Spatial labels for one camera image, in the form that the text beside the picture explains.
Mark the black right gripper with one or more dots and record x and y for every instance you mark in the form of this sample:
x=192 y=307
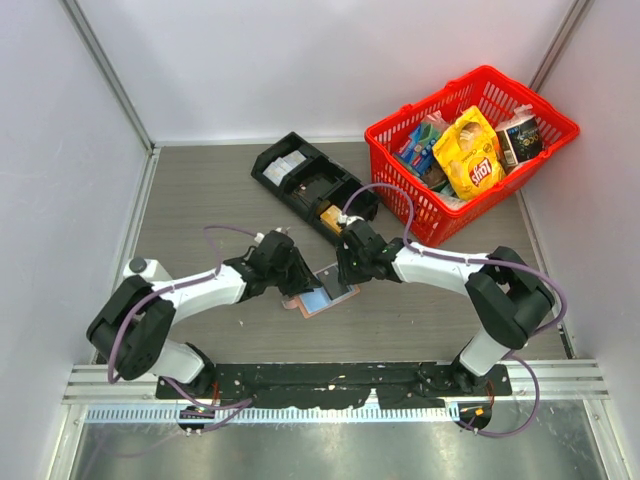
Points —
x=342 y=253

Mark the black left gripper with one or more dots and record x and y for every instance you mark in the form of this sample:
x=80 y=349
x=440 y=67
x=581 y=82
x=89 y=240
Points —
x=302 y=282

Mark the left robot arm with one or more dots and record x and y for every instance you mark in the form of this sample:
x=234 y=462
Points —
x=131 y=331

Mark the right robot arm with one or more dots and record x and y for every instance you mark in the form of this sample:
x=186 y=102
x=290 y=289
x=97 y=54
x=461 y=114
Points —
x=509 y=298

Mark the gold card in tray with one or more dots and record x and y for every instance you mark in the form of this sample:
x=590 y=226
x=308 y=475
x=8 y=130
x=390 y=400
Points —
x=334 y=219

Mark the white cards in tray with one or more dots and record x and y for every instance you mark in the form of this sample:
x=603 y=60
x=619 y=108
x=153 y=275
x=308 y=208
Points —
x=279 y=168

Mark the black compartment tray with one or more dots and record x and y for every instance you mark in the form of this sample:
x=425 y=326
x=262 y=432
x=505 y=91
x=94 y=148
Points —
x=314 y=185

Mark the white clear plastic packet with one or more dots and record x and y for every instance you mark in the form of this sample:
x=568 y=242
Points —
x=452 y=202

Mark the dark brown packet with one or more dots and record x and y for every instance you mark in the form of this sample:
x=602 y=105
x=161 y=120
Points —
x=434 y=177

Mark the blue sponge pack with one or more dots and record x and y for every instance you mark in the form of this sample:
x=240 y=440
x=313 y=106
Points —
x=416 y=154

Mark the red plastic shopping basket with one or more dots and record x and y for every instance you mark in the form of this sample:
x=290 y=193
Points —
x=437 y=216

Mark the white box device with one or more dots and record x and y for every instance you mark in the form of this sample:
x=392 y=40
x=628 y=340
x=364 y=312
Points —
x=150 y=270

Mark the yellow chips bag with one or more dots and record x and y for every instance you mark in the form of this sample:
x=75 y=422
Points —
x=469 y=153

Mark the black round can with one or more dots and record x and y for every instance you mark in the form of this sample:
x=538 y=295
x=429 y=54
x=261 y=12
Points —
x=520 y=140

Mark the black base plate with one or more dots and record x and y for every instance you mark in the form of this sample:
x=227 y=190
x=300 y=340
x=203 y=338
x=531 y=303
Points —
x=334 y=386

